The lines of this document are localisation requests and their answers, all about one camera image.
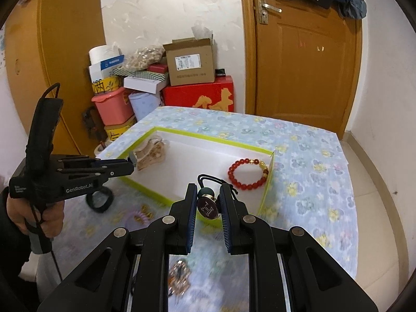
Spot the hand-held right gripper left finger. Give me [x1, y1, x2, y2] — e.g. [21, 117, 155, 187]
[37, 183, 199, 312]

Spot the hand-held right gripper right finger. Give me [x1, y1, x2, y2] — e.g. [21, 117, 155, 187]
[218, 183, 379, 312]

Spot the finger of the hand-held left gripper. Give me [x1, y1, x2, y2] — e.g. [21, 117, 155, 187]
[55, 151, 138, 183]

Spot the black hair tie gold charm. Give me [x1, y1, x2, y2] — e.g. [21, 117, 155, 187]
[197, 174, 239, 220]

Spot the clear plastic bag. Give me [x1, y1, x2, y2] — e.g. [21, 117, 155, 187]
[135, 138, 168, 171]

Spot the black wristband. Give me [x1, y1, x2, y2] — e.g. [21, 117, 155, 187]
[85, 187, 114, 213]

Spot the gold hair clip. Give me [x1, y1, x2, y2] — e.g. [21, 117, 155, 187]
[135, 205, 153, 223]

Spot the rhinestone hair clip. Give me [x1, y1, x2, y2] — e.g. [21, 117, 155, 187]
[168, 259, 191, 298]

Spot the white box with green rim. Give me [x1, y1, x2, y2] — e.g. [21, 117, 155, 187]
[112, 125, 277, 225]

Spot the person's left hand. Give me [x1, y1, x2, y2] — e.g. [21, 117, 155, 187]
[6, 196, 65, 239]

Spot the white tape roll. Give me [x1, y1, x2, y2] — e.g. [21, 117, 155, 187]
[94, 140, 113, 158]

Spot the yellow round tin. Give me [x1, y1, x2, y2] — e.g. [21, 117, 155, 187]
[104, 117, 137, 142]

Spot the pink plastic bin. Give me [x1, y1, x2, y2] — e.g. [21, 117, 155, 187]
[91, 87, 135, 126]

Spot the light blue roll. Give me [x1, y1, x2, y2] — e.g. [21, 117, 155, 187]
[128, 93, 160, 122]

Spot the yellow tin with black fence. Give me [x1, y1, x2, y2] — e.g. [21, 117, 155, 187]
[92, 76, 119, 95]

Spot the wooden wardrobe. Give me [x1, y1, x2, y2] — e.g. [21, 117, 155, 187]
[6, 0, 105, 157]

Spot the flat white box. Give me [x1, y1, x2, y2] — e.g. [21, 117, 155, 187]
[123, 76, 166, 94]

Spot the floral blue tablecloth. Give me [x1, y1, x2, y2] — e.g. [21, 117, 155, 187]
[42, 106, 356, 312]

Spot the green striped box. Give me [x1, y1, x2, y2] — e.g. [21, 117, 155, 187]
[112, 68, 170, 82]

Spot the blue and white box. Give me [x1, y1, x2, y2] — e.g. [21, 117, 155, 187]
[88, 55, 126, 83]

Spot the large red gift box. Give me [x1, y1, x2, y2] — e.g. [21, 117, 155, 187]
[161, 75, 235, 113]

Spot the large white paper roll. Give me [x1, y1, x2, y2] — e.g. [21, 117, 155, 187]
[89, 45, 122, 67]

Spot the bag of beige pieces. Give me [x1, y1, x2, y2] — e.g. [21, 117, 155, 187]
[122, 46, 166, 71]

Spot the brown cardboard box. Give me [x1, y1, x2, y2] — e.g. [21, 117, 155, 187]
[162, 38, 216, 87]

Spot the wooden door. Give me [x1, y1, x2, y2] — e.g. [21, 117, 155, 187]
[239, 0, 363, 139]

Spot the dark blue cloth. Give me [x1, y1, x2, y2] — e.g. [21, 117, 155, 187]
[338, 0, 368, 20]

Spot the red bead bracelet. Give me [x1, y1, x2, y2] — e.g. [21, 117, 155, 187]
[226, 158, 270, 192]

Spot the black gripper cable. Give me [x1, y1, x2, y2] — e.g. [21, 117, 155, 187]
[29, 83, 64, 283]

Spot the metal door handle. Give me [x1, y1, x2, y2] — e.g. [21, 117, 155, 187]
[258, 0, 283, 25]

